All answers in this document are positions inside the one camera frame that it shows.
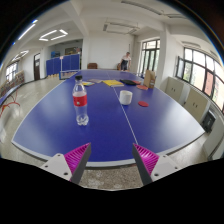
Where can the thin grey book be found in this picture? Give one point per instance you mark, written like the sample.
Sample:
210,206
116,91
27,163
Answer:
96,81

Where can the round red coaster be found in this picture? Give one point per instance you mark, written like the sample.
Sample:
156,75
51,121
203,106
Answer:
143,103

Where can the black paddle case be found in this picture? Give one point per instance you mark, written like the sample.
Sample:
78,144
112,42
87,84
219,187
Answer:
127,81

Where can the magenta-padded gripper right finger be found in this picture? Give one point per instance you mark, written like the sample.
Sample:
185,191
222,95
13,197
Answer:
165,165

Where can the blue table with red legs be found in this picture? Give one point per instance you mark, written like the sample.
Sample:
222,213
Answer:
8,95

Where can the small blue and yellow book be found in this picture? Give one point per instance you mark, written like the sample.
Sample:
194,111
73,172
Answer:
88,83

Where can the large black-framed window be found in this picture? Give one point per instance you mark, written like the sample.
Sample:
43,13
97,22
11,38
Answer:
200,71

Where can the white mug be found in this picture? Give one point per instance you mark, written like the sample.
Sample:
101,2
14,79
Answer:
125,97

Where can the blue partition panels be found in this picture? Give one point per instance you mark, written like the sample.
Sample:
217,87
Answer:
65,63

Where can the ceiling light strips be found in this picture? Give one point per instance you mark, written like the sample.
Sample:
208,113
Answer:
63,32

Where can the low bookshelf unit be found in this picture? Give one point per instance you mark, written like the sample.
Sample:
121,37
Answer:
16,79

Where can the black box on floor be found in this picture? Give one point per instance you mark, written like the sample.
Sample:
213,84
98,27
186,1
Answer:
208,121

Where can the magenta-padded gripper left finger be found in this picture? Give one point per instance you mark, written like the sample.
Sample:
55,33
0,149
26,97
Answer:
55,165

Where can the white cabinet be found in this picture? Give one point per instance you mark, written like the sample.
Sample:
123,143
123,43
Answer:
174,89
196,105

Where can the red table tennis paddle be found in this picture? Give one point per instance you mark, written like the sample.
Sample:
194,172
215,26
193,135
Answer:
142,87
137,82

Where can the tall black-framed window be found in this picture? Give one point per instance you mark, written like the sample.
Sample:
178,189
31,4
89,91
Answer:
149,56

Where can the brown cardboard box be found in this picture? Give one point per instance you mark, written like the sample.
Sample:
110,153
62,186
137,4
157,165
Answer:
149,79

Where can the dark door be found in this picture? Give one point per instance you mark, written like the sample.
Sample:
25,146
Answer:
36,66

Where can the clear red-labelled water bottle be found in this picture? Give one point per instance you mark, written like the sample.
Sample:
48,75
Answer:
80,100

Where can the ceiling air conditioner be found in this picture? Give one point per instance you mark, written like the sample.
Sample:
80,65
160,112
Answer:
120,27

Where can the brown armchair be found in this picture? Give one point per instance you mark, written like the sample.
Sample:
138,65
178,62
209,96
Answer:
92,66
119,66

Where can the person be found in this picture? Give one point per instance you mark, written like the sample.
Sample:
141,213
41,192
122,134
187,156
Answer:
125,61

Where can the small distant window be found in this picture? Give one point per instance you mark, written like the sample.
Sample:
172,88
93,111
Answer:
11,71

